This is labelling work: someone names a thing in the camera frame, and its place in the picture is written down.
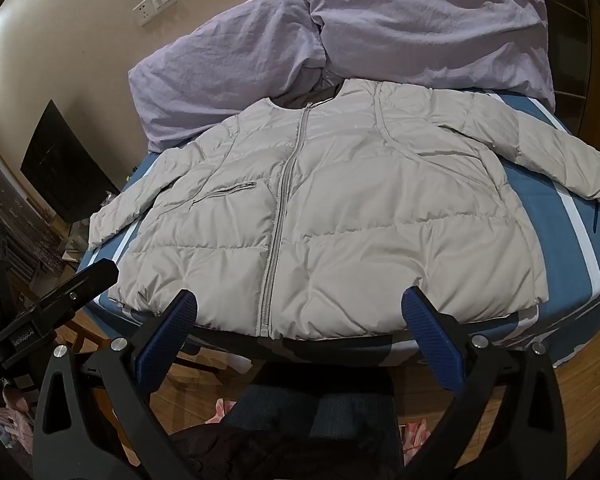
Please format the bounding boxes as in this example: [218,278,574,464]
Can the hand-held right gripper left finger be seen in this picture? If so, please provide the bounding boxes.
[32,289,216,480]

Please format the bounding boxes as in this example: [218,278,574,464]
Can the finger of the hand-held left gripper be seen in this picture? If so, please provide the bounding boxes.
[40,259,120,319]

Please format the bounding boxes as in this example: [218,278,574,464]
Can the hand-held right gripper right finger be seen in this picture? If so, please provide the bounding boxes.
[401,286,566,480]

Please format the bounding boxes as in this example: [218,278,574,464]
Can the beige puffer jacket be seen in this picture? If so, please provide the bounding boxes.
[87,79,600,342]

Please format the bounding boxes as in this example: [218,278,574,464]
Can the cluttered nightstand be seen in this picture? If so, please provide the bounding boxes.
[50,170,137,263]

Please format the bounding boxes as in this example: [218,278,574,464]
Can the pink floral cloth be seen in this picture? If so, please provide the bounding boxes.
[212,398,242,424]
[400,419,435,455]

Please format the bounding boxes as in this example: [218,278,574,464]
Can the dark cabinet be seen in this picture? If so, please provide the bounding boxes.
[0,122,38,283]

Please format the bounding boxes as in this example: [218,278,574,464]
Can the black television screen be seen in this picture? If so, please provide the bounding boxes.
[20,100,114,224]

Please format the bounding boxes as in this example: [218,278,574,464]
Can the person's dark jacket hem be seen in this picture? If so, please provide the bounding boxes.
[167,422,333,480]

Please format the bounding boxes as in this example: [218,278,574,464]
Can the blue white striped bed sheet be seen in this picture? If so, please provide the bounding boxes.
[75,87,600,370]

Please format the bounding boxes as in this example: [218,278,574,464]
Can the person's legs in jeans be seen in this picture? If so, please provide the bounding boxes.
[223,382,404,480]

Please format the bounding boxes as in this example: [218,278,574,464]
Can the lavender pillow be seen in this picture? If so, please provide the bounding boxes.
[127,0,332,154]
[295,0,557,111]

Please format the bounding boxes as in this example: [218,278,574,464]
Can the wooden headboard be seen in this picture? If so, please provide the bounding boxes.
[472,0,600,128]

